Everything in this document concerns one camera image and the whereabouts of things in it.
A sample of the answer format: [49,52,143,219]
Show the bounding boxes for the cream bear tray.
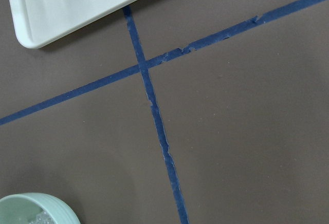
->
[9,0,137,49]

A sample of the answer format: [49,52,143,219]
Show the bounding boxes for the ice cubes in bowl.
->
[29,211,55,224]

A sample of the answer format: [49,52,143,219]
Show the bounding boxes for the green bowl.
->
[1,193,80,223]

